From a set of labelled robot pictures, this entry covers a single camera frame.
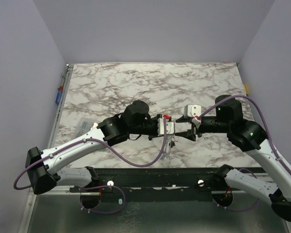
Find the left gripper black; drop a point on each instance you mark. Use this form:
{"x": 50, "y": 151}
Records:
{"x": 155, "y": 119}

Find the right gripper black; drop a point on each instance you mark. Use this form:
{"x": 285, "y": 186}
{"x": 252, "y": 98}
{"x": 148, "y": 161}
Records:
{"x": 196, "y": 131}

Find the silver protractor key organizer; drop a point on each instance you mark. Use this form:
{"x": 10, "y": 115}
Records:
{"x": 167, "y": 149}

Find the black key tag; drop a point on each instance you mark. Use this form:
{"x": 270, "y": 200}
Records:
{"x": 172, "y": 144}

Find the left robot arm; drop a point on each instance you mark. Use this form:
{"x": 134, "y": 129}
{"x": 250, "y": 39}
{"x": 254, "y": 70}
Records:
{"x": 47, "y": 168}

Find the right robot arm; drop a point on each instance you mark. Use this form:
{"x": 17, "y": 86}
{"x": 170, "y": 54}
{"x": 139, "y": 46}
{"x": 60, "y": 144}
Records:
{"x": 226, "y": 116}

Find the clear plastic bag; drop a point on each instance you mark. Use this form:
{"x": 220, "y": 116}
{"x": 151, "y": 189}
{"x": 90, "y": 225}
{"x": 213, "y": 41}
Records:
{"x": 84, "y": 125}

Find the blue red clamp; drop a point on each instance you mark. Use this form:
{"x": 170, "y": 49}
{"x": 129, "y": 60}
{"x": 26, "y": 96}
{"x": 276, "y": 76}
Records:
{"x": 60, "y": 90}

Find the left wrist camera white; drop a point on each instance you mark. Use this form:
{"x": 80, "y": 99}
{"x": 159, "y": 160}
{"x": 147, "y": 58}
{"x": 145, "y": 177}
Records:
{"x": 166, "y": 127}

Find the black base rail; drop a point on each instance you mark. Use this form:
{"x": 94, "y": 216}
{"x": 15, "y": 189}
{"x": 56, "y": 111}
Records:
{"x": 164, "y": 184}

